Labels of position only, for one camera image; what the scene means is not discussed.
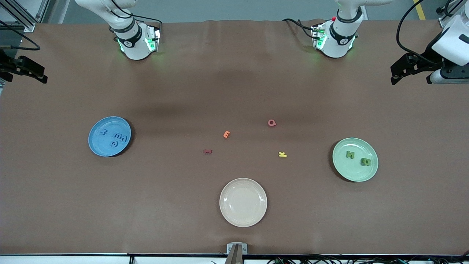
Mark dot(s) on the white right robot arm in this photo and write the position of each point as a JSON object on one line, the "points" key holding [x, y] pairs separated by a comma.
{"points": [[132, 40]]}

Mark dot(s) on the aluminium frame profile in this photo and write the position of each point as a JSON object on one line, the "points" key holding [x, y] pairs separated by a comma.
{"points": [[28, 26], [444, 23]]}

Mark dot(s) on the beige plate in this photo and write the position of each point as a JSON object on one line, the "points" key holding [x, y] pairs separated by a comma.
{"points": [[243, 202]]}

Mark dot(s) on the white table frame rail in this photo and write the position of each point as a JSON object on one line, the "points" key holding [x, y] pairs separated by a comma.
{"points": [[73, 260]]}

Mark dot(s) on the orange letter E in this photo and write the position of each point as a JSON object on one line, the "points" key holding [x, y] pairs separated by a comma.
{"points": [[226, 134]]}

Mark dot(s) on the blue letter m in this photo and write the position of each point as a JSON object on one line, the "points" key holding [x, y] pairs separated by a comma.
{"points": [[118, 136]]}

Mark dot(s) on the grey metal camera bracket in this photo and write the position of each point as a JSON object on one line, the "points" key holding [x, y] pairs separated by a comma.
{"points": [[236, 253]]}

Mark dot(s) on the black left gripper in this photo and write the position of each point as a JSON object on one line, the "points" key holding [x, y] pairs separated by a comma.
{"points": [[427, 57]]}

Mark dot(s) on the blue plate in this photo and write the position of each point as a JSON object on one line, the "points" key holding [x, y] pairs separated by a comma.
{"points": [[99, 145]]}

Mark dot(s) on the pink letter Q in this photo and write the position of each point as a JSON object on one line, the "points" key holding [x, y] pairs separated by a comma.
{"points": [[270, 121]]}

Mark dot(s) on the yellow letter K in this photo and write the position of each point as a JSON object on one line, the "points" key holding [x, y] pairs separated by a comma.
{"points": [[281, 154]]}

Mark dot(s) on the green letter u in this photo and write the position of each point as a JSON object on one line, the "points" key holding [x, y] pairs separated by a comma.
{"points": [[366, 162]]}

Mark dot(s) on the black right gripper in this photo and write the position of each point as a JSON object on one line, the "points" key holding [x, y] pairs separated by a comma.
{"points": [[8, 63]]}

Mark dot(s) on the green letter N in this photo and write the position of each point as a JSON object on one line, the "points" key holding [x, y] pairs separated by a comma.
{"points": [[350, 154]]}

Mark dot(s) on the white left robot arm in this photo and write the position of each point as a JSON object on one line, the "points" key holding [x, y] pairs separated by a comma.
{"points": [[339, 36]]}

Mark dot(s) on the brown table cover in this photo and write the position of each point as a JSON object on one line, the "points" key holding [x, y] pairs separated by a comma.
{"points": [[73, 205]]}

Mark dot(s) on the green plate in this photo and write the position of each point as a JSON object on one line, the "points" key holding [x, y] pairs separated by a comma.
{"points": [[351, 170]]}

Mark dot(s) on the blue letter G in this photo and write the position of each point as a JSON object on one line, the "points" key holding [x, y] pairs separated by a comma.
{"points": [[112, 144]]}

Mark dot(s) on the yellow floor tape strip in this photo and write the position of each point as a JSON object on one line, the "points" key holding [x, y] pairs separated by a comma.
{"points": [[422, 15]]}

